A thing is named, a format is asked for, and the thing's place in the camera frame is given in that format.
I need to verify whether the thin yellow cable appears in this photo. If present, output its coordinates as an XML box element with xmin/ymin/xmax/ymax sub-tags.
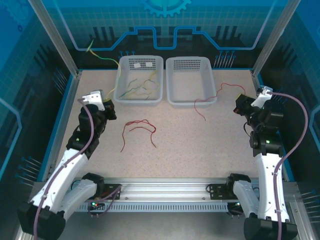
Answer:
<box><xmin>129</xmin><ymin>71</ymin><xmax>161</xmax><ymax>97</ymax></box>

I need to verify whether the long yellow-green cable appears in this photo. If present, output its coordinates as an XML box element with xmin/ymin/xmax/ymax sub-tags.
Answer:
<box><xmin>85</xmin><ymin>39</ymin><xmax>123</xmax><ymax>100</ymax></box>

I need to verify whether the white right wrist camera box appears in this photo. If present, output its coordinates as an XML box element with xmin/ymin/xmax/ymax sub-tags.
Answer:
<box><xmin>250</xmin><ymin>85</ymin><xmax>274</xmax><ymax>109</ymax></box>

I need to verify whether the plain white perforated basket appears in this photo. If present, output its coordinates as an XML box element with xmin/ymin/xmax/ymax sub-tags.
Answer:
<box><xmin>165</xmin><ymin>56</ymin><xmax>218</xmax><ymax>109</ymax></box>

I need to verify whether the aluminium base beam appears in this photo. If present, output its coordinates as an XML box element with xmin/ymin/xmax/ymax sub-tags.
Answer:
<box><xmin>32</xmin><ymin>176</ymin><xmax>298</xmax><ymax>203</ymax></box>

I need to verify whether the thin green cable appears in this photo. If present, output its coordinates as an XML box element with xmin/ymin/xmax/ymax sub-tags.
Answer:
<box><xmin>119</xmin><ymin>78</ymin><xmax>151</xmax><ymax>100</ymax></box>

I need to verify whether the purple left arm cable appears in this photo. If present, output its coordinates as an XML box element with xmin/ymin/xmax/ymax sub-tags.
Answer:
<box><xmin>33</xmin><ymin>98</ymin><xmax>123</xmax><ymax>240</ymax></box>

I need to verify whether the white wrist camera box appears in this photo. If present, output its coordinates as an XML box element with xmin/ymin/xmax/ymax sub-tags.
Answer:
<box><xmin>82</xmin><ymin>89</ymin><xmax>105</xmax><ymax>111</ymax></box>
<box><xmin>250</xmin><ymin>85</ymin><xmax>274</xmax><ymax>109</ymax></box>

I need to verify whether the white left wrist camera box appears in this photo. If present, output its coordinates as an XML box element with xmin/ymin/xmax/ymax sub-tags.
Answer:
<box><xmin>82</xmin><ymin>89</ymin><xmax>105</xmax><ymax>111</ymax></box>

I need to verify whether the thin red cable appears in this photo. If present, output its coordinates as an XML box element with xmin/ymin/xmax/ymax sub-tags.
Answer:
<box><xmin>128</xmin><ymin>126</ymin><xmax>158</xmax><ymax>149</ymax></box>
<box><xmin>194</xmin><ymin>82</ymin><xmax>246</xmax><ymax>122</ymax></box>
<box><xmin>120</xmin><ymin>119</ymin><xmax>157</xmax><ymax>153</ymax></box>

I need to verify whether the white perforated basket with labels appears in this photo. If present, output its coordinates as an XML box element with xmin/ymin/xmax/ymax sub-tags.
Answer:
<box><xmin>113</xmin><ymin>54</ymin><xmax>165</xmax><ymax>106</ymax></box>

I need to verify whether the aluminium frame post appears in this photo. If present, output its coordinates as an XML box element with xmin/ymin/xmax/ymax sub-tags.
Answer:
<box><xmin>28</xmin><ymin>0</ymin><xmax>82</xmax><ymax>77</ymax></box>
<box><xmin>251</xmin><ymin>0</ymin><xmax>301</xmax><ymax>77</ymax></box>

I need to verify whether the slotted grey cable duct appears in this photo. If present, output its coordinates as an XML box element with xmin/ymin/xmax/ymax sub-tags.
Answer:
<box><xmin>74</xmin><ymin>201</ymin><xmax>232</xmax><ymax>213</ymax></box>

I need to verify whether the small LED connector board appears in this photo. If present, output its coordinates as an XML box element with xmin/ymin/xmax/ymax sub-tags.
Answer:
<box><xmin>227</xmin><ymin>201</ymin><xmax>247</xmax><ymax>218</ymax></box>
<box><xmin>88</xmin><ymin>198</ymin><xmax>106</xmax><ymax>218</ymax></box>

